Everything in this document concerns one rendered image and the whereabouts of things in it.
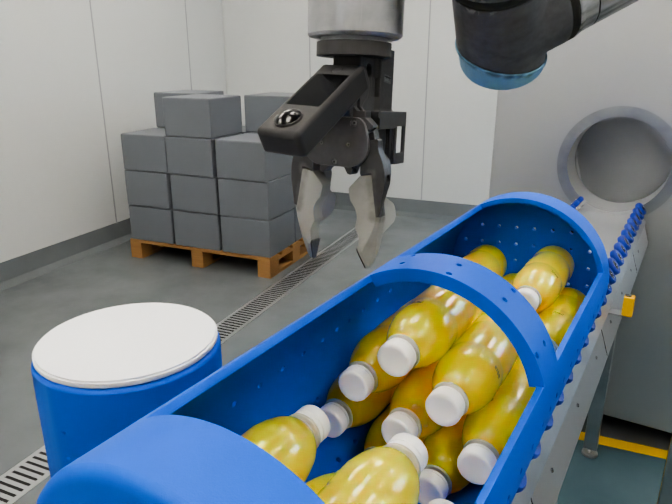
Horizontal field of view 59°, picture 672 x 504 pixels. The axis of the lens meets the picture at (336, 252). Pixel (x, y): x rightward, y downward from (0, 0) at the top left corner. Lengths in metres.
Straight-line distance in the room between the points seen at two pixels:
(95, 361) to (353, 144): 0.55
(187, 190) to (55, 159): 1.00
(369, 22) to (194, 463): 0.38
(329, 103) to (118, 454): 0.32
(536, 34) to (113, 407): 0.70
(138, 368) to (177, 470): 0.54
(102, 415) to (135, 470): 0.53
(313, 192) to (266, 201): 3.38
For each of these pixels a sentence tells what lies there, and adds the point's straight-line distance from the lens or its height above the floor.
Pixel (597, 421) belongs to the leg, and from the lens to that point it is 2.50.
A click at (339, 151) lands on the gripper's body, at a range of 0.57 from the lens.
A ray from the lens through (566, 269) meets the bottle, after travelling 1.04.
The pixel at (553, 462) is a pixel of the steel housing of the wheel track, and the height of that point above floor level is 0.88.
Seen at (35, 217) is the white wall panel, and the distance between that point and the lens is 4.66.
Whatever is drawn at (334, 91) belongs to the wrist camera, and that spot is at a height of 1.43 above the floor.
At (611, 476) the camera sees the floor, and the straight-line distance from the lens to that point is 2.52.
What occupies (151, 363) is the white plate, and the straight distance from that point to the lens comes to 0.92.
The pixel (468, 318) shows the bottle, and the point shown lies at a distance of 0.74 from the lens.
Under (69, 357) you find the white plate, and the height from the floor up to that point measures 1.04.
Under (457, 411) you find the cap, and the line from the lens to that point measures 0.64.
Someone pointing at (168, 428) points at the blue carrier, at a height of 1.23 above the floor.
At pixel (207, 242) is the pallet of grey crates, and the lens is 4.30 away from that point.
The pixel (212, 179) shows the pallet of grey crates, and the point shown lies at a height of 0.66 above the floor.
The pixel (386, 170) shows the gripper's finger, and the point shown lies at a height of 1.36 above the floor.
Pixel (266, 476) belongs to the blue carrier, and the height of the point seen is 1.23.
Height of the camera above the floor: 1.46
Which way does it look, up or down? 18 degrees down
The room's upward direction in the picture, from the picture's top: straight up
